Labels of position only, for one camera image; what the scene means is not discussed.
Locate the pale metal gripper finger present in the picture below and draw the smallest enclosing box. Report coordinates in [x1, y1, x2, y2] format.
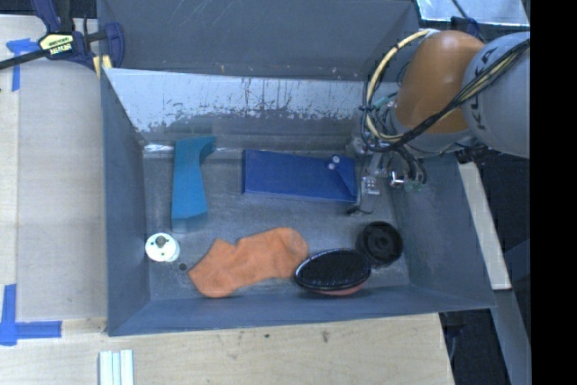
[360, 175, 381, 215]

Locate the blue flat box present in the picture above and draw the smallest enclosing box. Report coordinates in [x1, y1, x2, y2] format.
[241, 149, 360, 205]

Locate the black oval brush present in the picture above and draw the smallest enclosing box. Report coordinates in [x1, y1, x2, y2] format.
[293, 248, 372, 298]

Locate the orange cloth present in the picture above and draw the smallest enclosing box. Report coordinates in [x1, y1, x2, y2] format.
[187, 226, 310, 299]

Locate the grey metal bin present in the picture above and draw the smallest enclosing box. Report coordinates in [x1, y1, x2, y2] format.
[94, 0, 498, 337]

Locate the teal angled block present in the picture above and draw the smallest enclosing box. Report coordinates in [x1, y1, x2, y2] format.
[169, 135, 218, 234]

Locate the white round knob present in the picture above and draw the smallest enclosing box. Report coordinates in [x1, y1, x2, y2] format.
[144, 232, 181, 264]

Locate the pale wood board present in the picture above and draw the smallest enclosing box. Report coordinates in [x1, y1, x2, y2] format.
[15, 15, 110, 324]

